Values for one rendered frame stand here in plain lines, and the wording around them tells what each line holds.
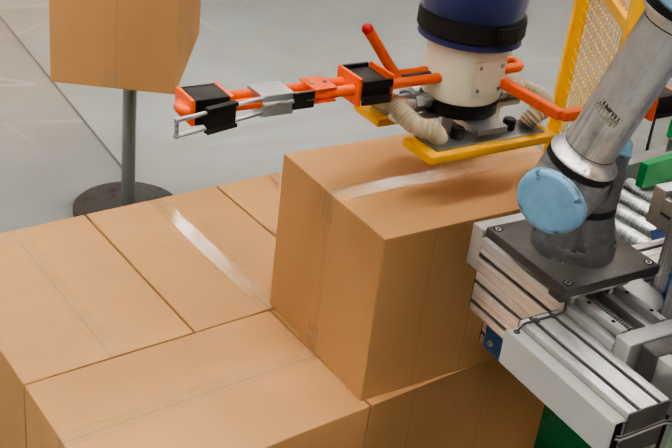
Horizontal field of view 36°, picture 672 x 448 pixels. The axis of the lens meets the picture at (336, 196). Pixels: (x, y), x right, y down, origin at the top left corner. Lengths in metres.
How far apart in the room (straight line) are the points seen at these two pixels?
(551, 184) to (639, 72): 0.22
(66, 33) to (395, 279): 1.65
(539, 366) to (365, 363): 0.52
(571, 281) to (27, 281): 1.33
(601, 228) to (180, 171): 2.66
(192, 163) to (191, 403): 2.25
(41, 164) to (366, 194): 2.33
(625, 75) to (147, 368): 1.21
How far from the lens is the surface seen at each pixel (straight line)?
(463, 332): 2.31
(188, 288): 2.53
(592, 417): 1.70
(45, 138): 4.52
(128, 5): 3.31
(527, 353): 1.78
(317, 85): 2.01
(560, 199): 1.65
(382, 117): 2.22
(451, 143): 2.13
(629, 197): 3.33
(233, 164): 4.35
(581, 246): 1.84
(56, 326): 2.41
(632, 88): 1.59
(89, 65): 3.40
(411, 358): 2.25
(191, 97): 1.88
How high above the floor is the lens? 1.94
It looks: 28 degrees down
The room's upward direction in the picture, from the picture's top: 7 degrees clockwise
